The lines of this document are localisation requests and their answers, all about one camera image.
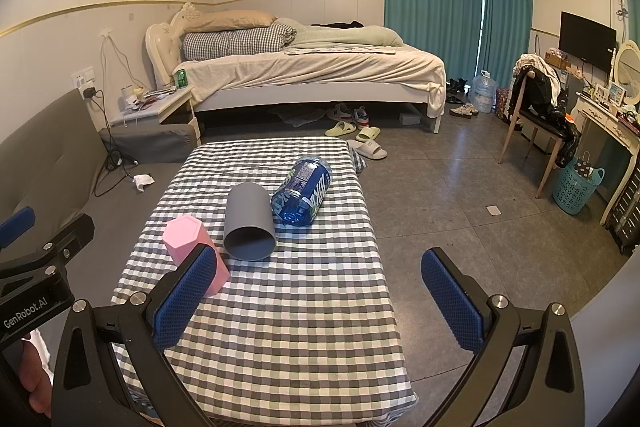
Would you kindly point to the blue water bottle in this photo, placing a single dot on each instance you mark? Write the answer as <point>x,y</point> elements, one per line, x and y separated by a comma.
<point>302,192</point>

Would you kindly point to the white bed frame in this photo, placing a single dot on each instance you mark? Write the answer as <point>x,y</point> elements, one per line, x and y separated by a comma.
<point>310,93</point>

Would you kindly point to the wall socket panel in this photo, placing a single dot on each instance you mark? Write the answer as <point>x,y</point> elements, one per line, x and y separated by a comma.
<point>81,77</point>

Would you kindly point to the black jacket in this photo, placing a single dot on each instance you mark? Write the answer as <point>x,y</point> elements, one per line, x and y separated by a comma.
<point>547,102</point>

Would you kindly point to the pink cup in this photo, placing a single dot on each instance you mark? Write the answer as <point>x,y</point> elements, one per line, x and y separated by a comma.
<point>186,237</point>

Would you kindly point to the black drawer cabinet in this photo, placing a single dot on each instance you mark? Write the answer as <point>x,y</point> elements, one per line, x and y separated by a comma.
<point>627,217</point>

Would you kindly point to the black television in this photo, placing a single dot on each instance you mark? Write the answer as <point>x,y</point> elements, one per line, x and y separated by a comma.
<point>586,39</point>

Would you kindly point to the dark clothes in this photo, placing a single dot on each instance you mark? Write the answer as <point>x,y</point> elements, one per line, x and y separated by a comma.
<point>340,25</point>

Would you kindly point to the teal laundry basket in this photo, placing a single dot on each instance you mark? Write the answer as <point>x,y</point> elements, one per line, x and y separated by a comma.
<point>575,192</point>

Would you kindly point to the grey sneaker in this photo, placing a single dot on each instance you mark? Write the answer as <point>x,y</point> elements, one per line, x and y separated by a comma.
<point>340,111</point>
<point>361,116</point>

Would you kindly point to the grey sofa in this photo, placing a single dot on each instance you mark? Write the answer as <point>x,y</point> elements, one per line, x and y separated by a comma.
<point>45,157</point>

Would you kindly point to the grey box under bed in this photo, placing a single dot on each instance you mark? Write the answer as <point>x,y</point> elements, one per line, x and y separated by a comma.
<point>410,119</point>

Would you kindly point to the grey cup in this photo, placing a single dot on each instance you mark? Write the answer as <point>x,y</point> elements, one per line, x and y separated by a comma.
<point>247,219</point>

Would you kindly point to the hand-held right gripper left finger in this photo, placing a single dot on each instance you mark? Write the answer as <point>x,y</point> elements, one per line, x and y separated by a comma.
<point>184,294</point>

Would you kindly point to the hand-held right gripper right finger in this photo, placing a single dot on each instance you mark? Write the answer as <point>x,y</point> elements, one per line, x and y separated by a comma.
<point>450,302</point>

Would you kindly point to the black shoes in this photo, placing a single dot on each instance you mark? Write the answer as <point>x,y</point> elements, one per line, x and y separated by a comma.
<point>456,86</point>

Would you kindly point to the purple bag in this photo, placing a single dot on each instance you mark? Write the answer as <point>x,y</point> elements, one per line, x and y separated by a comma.
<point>502,101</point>

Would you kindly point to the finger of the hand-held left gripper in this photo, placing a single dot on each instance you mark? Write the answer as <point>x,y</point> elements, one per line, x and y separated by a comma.
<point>60,239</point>
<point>17,227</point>

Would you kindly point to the white dressing table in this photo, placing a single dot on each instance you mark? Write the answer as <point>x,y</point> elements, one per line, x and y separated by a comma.
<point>607,122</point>

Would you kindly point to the person's left hand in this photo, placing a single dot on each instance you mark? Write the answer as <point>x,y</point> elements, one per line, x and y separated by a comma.
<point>35,377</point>

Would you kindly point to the checkered quilt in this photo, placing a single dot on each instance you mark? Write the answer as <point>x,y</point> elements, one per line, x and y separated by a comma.
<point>230,42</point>

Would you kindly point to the wooden chair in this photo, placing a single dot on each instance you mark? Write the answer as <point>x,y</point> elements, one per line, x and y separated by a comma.
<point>517,117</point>

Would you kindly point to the cloth under bed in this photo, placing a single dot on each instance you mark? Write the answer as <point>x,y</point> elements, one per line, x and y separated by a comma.
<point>297,117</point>

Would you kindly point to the green slipper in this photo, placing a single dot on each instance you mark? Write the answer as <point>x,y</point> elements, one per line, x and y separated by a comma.
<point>368,134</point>
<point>340,129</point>

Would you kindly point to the white paper sheet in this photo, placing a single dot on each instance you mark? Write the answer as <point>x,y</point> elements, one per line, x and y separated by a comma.
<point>493,210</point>

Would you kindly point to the tan pillow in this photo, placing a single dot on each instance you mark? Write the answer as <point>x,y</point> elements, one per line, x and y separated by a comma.
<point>230,20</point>

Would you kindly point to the pale green blanket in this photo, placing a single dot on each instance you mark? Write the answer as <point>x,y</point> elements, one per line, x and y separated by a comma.
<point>345,36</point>

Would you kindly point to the bed with bedding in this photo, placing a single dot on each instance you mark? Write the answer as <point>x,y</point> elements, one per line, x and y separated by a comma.
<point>325,67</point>

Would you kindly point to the white nightstand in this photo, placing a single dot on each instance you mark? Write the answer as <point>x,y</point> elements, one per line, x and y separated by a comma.
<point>160,109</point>

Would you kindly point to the white slipper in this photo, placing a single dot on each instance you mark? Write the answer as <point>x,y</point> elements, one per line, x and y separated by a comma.
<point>371,150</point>

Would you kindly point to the green can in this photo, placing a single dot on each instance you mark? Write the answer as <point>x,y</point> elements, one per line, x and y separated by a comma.
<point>180,79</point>

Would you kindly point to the crumpled white paper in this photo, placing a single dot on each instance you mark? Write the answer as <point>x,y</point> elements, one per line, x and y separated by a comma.
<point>141,182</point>

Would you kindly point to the white garment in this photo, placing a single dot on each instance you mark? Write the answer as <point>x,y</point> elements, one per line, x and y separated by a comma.
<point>542,69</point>

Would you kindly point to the checkered tablecloth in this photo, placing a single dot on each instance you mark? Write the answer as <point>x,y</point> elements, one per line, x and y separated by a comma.
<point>300,307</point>

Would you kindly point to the white sneakers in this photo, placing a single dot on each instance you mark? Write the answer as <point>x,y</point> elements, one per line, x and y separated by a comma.
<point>465,110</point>

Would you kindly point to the large water jug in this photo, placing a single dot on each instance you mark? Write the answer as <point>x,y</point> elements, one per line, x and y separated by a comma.
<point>484,93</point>

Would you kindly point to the cream ornate headboard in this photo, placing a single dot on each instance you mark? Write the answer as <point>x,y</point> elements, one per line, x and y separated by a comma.
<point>162,44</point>

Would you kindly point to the dotted gift bag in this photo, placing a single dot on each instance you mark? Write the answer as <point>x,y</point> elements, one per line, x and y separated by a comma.
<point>583,167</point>

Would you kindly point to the oval white mirror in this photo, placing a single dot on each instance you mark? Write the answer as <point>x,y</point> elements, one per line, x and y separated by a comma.
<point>627,62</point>

